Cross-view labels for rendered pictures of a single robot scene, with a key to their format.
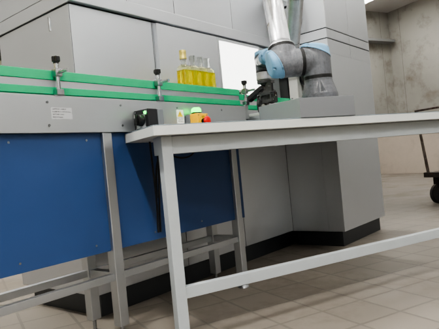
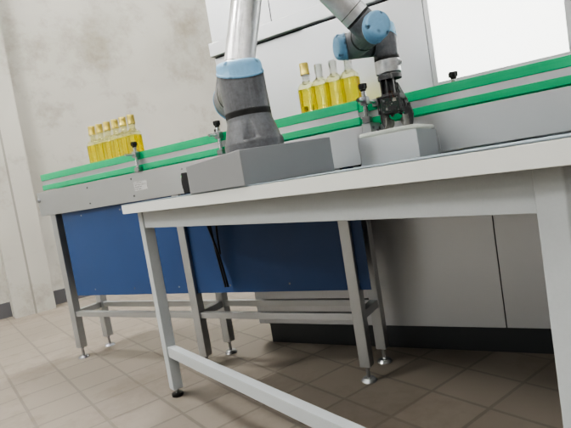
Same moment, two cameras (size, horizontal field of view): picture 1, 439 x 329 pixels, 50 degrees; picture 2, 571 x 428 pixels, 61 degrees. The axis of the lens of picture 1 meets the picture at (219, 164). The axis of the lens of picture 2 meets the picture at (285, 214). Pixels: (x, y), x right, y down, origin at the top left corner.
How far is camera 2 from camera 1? 2.52 m
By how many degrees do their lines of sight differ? 82
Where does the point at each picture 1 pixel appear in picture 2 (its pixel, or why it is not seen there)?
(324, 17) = not seen: outside the picture
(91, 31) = not seen: hidden behind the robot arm
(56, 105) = (137, 180)
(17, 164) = (126, 223)
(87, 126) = (158, 192)
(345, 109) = (231, 177)
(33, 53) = not seen: hidden behind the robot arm
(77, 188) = (161, 241)
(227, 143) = (167, 220)
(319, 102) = (202, 171)
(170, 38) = (325, 38)
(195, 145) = (152, 221)
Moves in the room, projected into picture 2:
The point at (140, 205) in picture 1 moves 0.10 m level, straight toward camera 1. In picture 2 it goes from (213, 259) to (189, 263)
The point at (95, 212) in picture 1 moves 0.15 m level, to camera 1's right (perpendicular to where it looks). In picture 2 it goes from (176, 260) to (173, 266)
